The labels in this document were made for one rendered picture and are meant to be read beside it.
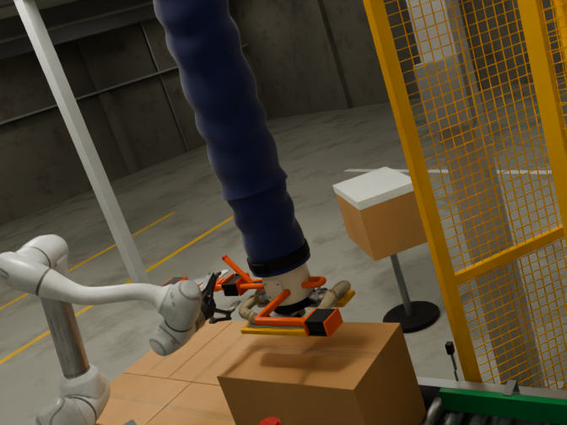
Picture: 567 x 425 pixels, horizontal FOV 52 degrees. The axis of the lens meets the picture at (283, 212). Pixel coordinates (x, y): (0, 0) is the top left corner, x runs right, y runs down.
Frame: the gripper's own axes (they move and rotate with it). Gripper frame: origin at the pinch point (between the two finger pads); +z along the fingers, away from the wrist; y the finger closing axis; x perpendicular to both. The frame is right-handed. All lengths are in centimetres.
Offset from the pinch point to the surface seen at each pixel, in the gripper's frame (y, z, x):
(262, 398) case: 35.5, -18.6, 14.7
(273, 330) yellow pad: 11.3, -11.6, 24.7
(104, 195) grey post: -3, 187, -314
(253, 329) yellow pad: 11.2, -11.2, 15.1
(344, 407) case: 35, -18, 49
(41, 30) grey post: -159, 193, -314
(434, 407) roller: 68, 25, 57
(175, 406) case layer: 68, 4, -72
